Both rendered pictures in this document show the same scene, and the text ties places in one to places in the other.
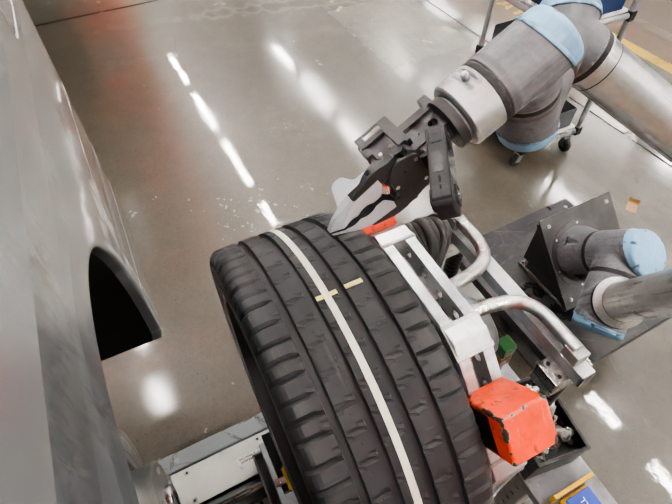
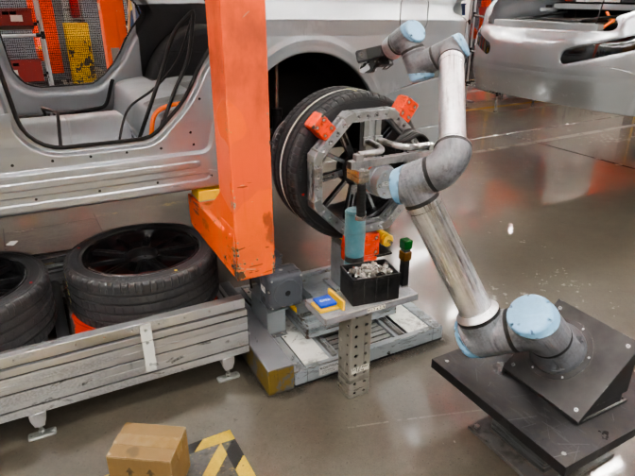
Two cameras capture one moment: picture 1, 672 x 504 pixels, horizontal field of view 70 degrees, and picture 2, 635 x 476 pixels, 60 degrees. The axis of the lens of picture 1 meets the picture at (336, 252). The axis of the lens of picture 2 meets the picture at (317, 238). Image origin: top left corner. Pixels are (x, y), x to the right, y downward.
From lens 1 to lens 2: 2.44 m
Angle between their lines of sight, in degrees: 71
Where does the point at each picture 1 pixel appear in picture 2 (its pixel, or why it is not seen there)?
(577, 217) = (589, 328)
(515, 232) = not seen: hidden behind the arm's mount
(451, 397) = (321, 109)
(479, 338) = (345, 114)
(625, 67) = (443, 60)
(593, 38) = (443, 46)
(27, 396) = (286, 13)
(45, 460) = (280, 17)
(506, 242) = not seen: hidden behind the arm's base
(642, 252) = (524, 304)
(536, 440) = (311, 122)
